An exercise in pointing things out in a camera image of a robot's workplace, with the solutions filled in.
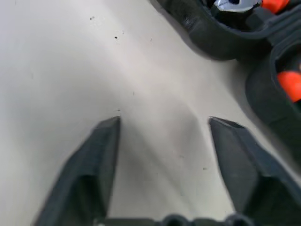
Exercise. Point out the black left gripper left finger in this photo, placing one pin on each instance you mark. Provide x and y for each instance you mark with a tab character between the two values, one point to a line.
89	164

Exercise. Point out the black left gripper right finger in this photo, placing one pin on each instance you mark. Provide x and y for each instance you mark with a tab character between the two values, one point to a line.
247	164

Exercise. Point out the orange voltage tester pen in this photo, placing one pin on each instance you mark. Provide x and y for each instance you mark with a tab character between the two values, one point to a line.
290	86

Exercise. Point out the black tool case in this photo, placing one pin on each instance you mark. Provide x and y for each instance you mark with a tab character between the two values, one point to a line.
211	42

